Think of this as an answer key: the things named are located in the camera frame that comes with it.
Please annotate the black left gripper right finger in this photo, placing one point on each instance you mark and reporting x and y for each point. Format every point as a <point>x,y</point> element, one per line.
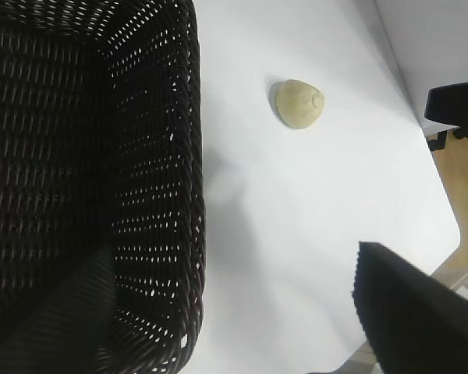
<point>413,323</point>

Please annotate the black office chair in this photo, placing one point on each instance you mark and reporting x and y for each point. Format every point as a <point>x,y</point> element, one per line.
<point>452,101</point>

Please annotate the pale yellow round fruit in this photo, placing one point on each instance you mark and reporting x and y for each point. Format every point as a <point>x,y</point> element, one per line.
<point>298,103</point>

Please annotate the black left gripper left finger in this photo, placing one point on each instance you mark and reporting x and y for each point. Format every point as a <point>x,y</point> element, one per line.
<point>62,335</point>

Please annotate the dark brown wicker basket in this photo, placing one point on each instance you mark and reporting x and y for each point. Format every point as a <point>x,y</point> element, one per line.
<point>43,117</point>

